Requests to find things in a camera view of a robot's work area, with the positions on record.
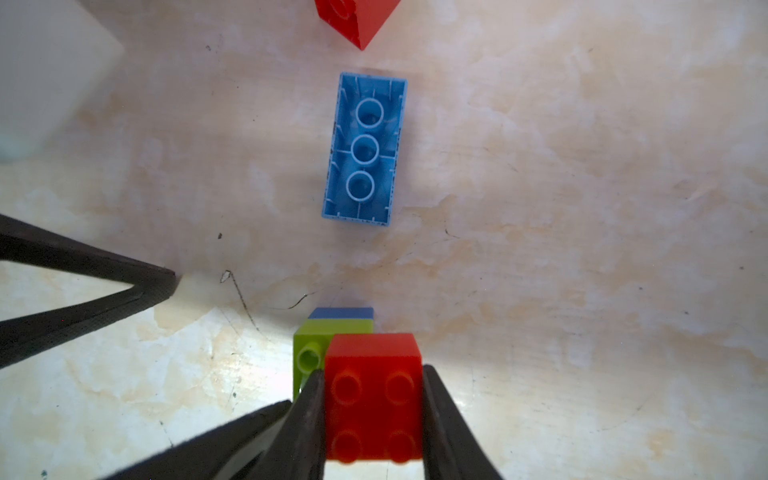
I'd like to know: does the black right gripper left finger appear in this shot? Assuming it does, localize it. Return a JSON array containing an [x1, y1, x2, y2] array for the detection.
[[246, 370, 326, 479]]

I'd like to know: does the small lime lego brick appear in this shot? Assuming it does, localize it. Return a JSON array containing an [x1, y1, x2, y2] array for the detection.
[[292, 317, 374, 400]]

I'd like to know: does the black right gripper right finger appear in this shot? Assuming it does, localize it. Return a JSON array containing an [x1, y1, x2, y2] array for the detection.
[[422, 365, 502, 480]]

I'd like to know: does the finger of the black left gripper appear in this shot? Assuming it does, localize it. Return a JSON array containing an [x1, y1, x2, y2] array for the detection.
[[1, 215, 179, 368], [108, 400, 292, 479]]

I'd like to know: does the red square lego brick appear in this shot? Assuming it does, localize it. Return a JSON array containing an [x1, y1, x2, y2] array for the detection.
[[324, 333, 423, 464]]

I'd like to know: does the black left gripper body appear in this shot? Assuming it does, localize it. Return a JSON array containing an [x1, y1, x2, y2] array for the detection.
[[1, 1, 124, 162]]

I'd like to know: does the tall red lego brick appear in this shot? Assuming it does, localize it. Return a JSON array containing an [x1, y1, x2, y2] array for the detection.
[[315, 0, 400, 51]]

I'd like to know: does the small blue lego brick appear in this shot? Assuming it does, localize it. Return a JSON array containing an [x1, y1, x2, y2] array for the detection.
[[309, 307, 374, 320]]

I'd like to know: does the long blue lego brick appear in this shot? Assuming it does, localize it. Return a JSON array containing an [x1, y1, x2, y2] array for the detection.
[[322, 72, 408, 227]]

